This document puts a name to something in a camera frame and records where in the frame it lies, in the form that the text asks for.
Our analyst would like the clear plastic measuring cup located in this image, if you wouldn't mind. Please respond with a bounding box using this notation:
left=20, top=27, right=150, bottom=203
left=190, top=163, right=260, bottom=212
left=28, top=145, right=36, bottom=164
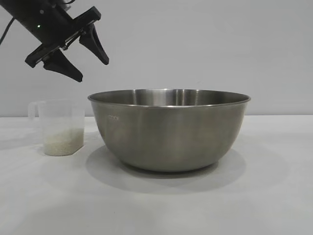
left=27, top=99, right=86, bottom=156

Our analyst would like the white uncooked rice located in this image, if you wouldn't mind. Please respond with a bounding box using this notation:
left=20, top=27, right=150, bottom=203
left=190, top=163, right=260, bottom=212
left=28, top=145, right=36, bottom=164
left=43, top=127, right=85, bottom=156

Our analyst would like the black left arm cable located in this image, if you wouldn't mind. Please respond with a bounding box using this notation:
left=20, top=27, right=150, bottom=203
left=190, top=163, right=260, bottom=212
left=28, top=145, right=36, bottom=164
left=0, top=18, right=15, bottom=46

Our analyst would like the stainless steel mixing bowl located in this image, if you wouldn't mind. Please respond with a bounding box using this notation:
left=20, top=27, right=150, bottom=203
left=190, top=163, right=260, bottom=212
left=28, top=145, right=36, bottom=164
left=87, top=89, right=252, bottom=174

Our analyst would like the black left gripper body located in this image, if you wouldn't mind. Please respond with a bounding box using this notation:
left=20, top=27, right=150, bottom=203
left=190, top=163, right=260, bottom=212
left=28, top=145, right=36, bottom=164
left=0, top=0, right=101, bottom=68

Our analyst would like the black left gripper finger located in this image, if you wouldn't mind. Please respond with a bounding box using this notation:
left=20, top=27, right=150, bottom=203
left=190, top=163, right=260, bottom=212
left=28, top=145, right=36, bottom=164
left=43, top=50, right=84, bottom=83
left=79, top=24, right=110, bottom=66

